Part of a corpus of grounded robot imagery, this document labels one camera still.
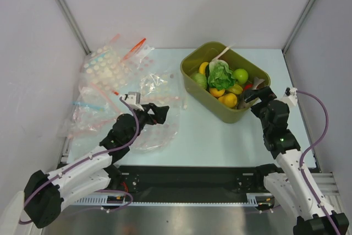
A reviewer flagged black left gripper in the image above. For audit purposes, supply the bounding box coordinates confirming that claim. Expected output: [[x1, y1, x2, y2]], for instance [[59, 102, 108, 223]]
[[126, 103, 168, 145]]

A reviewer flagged clear white-dotted zip bag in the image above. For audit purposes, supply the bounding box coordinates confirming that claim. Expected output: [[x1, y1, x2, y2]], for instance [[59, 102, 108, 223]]
[[131, 71, 186, 154]]

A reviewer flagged green toy lettuce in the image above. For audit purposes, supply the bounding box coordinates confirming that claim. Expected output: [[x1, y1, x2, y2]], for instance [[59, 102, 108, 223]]
[[207, 59, 236, 90]]

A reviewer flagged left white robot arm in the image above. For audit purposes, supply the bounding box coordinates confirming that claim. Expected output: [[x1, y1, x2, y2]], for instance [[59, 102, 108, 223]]
[[19, 103, 169, 228]]

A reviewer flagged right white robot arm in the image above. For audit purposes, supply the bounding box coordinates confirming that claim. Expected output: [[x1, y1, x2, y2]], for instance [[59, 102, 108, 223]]
[[244, 86, 349, 234]]

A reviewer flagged pile of clear zip bags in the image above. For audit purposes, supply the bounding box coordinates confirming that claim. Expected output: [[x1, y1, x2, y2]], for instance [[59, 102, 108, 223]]
[[58, 34, 154, 139]]

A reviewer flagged grey toy fish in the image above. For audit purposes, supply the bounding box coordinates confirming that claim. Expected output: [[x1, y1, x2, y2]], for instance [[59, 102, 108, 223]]
[[237, 77, 265, 110]]

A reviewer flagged green toy apple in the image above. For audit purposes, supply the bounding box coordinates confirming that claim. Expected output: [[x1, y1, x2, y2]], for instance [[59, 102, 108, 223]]
[[233, 68, 249, 85]]

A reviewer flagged orange toy fruit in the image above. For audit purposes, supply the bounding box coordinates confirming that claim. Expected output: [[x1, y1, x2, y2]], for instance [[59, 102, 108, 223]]
[[209, 88, 226, 98]]

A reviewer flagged olive green plastic bin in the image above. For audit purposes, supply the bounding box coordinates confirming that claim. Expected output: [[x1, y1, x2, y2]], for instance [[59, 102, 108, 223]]
[[180, 41, 271, 123]]

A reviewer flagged light green toy cabbage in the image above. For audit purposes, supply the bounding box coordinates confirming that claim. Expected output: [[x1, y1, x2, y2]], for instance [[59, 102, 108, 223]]
[[191, 73, 207, 89]]

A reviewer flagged yellow toy banana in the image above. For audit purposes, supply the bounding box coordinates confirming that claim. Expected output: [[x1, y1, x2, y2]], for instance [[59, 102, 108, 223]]
[[199, 62, 209, 75]]

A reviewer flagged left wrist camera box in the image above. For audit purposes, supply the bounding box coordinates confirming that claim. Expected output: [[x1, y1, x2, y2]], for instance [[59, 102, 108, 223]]
[[120, 92, 143, 110]]

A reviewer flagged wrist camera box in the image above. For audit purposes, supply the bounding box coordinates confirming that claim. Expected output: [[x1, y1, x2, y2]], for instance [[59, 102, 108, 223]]
[[280, 88, 298, 107], [120, 92, 143, 110]]

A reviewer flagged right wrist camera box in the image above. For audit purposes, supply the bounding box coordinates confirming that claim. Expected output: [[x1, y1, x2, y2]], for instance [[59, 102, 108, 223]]
[[280, 88, 298, 107]]

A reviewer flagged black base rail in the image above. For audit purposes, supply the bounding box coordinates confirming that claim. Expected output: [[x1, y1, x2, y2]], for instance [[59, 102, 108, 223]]
[[108, 163, 279, 204]]

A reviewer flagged white slotted cable duct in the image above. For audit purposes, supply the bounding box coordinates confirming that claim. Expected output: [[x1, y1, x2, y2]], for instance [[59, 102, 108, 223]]
[[74, 193, 131, 206]]

